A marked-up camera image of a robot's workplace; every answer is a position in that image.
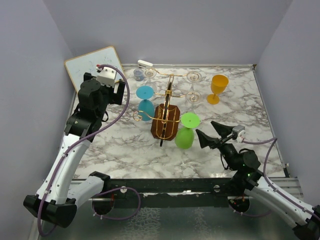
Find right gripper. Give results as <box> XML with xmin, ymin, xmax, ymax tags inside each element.
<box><xmin>196</xmin><ymin>120</ymin><xmax>238</xmax><ymax>170</ymax></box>

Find blue plastic goblet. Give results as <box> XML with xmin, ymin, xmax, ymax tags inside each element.
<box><xmin>136</xmin><ymin>85</ymin><xmax>155</xmax><ymax>122</ymax></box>

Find green plastic goblet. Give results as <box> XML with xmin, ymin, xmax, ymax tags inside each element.
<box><xmin>174</xmin><ymin>112</ymin><xmax>201</xmax><ymax>149</ymax></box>

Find clear wine glass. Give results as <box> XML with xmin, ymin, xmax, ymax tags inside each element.
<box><xmin>184</xmin><ymin>91</ymin><xmax>203</xmax><ymax>113</ymax></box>
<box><xmin>143</xmin><ymin>68</ymin><xmax>158</xmax><ymax>93</ymax></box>
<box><xmin>186</xmin><ymin>71</ymin><xmax>203</xmax><ymax>92</ymax></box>

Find orange plastic goblet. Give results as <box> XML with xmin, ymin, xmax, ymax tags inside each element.
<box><xmin>206</xmin><ymin>74</ymin><xmax>229</xmax><ymax>105</ymax></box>

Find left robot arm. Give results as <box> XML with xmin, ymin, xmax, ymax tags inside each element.
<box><xmin>23</xmin><ymin>72</ymin><xmax>129</xmax><ymax>228</ymax></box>

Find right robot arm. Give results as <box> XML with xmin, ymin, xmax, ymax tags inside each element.
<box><xmin>196</xmin><ymin>121</ymin><xmax>320</xmax><ymax>240</ymax></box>

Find small blue cup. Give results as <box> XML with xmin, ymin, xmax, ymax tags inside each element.
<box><xmin>133</xmin><ymin>68</ymin><xmax>145</xmax><ymax>82</ymax></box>

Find white eraser block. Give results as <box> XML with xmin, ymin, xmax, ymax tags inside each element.
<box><xmin>137</xmin><ymin>59</ymin><xmax>154</xmax><ymax>68</ymax></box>

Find small whiteboard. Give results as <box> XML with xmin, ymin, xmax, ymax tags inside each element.
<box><xmin>64</xmin><ymin>46</ymin><xmax>125</xmax><ymax>92</ymax></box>

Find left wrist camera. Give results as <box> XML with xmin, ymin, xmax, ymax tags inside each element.
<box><xmin>96</xmin><ymin>65</ymin><xmax>117</xmax><ymax>88</ymax></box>

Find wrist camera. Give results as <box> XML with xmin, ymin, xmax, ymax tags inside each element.
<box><xmin>96</xmin><ymin>65</ymin><xmax>117</xmax><ymax>88</ymax></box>
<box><xmin>231</xmin><ymin>125</ymin><xmax>246</xmax><ymax>143</ymax></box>

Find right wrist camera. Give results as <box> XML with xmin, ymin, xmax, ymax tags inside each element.
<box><xmin>231</xmin><ymin>125</ymin><xmax>246</xmax><ymax>143</ymax></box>

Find gold wire wine glass rack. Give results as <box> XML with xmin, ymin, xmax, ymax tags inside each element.
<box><xmin>133</xmin><ymin>73</ymin><xmax>191</xmax><ymax>146</ymax></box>

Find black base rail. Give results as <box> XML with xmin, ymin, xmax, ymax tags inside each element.
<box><xmin>92</xmin><ymin>178</ymin><xmax>245</xmax><ymax>208</ymax></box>

